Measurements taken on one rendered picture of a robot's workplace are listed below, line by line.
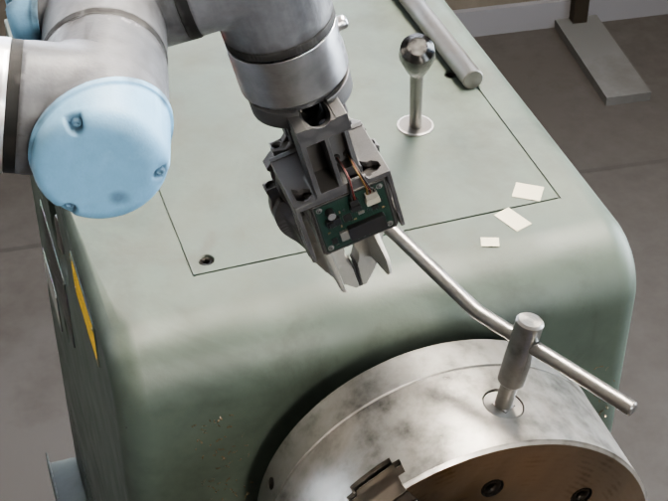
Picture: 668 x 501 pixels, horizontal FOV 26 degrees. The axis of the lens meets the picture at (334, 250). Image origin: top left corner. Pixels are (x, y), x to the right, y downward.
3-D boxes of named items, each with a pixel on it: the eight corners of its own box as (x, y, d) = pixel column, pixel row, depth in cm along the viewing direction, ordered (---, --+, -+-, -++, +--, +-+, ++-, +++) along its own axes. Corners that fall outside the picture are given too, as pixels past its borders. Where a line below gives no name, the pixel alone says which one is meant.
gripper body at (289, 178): (311, 271, 101) (265, 142, 93) (275, 200, 107) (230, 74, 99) (412, 230, 102) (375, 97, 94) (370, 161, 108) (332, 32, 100)
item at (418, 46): (389, 74, 130) (391, 27, 127) (423, 67, 130) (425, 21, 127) (405, 96, 127) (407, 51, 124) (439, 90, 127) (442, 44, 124)
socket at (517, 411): (522, 431, 117) (531, 407, 115) (499, 450, 115) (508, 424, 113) (489, 410, 118) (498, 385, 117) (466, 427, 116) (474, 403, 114)
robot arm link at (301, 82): (211, 21, 96) (324, -25, 97) (231, 75, 99) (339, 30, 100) (242, 80, 91) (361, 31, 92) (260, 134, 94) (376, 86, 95)
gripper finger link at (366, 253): (381, 321, 109) (353, 235, 103) (355, 273, 113) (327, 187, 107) (418, 305, 109) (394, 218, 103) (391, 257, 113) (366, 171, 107)
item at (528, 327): (513, 431, 117) (550, 321, 110) (498, 443, 115) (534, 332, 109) (491, 417, 118) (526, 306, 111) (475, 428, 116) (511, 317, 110)
